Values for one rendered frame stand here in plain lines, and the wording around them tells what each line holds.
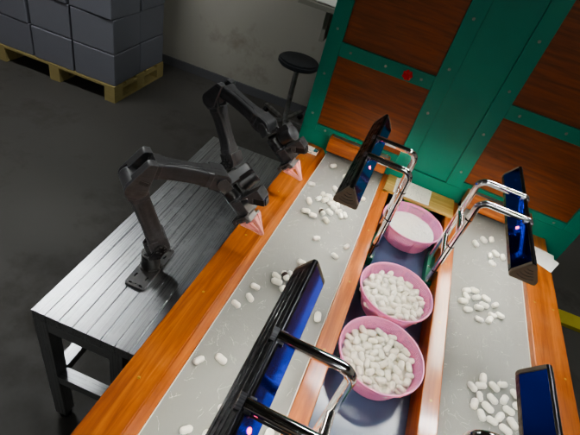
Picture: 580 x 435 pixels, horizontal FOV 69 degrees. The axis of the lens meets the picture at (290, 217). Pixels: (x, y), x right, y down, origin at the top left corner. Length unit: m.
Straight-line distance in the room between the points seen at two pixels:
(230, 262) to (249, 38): 3.01
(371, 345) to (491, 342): 0.45
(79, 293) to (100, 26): 2.52
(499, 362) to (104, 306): 1.26
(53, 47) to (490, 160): 3.25
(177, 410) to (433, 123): 1.52
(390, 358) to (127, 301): 0.83
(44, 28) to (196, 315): 3.10
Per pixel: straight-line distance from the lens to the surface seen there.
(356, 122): 2.07
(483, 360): 1.58
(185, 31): 4.45
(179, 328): 1.25
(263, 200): 1.31
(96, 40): 3.72
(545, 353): 1.73
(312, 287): 0.98
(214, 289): 1.34
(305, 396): 1.21
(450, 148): 2.06
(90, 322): 1.39
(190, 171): 1.24
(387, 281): 1.60
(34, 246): 2.57
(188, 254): 1.56
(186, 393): 1.19
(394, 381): 1.37
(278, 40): 4.08
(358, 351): 1.37
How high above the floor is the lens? 1.80
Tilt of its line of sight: 39 degrees down
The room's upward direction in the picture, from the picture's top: 17 degrees clockwise
